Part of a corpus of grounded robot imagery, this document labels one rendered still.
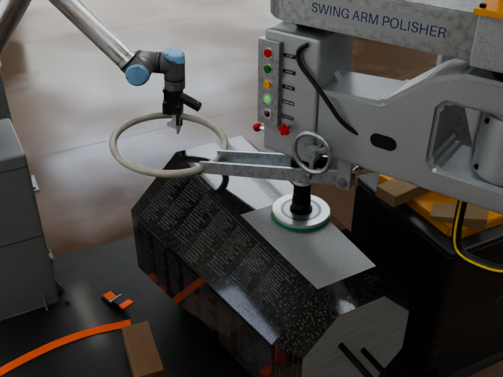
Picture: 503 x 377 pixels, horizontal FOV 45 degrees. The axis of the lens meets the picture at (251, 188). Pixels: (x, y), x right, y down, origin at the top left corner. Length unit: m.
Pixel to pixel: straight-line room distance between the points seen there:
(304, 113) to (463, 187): 0.53
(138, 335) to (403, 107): 1.58
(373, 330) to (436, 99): 0.83
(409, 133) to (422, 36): 0.29
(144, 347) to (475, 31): 1.84
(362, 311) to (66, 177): 2.63
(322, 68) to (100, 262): 1.92
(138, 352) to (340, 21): 1.63
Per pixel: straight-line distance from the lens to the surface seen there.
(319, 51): 1.82
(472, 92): 1.68
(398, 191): 2.41
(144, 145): 4.46
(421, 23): 1.66
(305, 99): 1.90
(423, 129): 1.76
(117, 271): 3.29
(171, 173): 2.35
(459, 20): 1.62
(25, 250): 2.98
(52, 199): 3.99
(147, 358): 2.68
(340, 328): 2.01
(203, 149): 2.69
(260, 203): 2.33
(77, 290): 3.23
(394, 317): 2.17
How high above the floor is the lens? 2.11
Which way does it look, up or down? 33 degrees down
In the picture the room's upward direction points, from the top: straight up
